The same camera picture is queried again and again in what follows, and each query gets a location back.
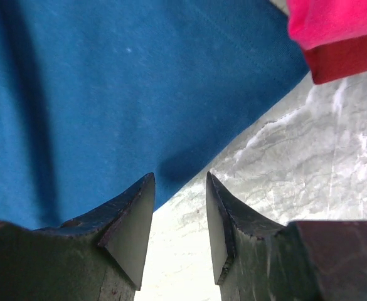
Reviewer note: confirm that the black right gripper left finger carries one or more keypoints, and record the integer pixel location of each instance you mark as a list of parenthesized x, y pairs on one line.
[(99, 255)]

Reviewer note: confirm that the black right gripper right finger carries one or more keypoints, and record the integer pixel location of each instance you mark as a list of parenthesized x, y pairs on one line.
[(255, 258)]

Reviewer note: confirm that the blue t shirt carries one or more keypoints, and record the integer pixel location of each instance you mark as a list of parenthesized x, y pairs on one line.
[(96, 94)]

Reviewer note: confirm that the red folded t shirt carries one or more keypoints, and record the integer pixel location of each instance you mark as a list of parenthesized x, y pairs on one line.
[(337, 60)]

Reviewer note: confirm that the pink folded t shirt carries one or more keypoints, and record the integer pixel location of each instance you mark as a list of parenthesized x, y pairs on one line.
[(315, 23)]

